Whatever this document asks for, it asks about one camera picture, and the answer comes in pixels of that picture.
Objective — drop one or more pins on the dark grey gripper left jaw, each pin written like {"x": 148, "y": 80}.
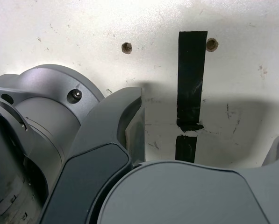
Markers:
{"x": 95, "y": 158}

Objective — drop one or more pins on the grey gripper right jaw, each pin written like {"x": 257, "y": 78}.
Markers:
{"x": 188, "y": 193}

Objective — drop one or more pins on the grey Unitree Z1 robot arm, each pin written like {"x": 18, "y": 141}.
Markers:
{"x": 36, "y": 112}

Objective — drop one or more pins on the black tape strip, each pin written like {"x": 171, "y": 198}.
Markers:
{"x": 190, "y": 81}

